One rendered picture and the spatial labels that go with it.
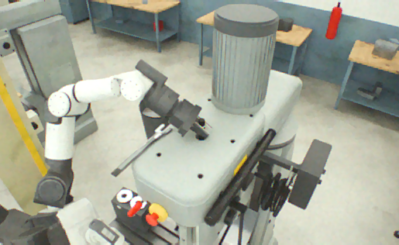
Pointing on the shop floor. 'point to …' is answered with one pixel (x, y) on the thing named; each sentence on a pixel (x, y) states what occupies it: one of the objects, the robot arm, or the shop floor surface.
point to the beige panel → (8, 132)
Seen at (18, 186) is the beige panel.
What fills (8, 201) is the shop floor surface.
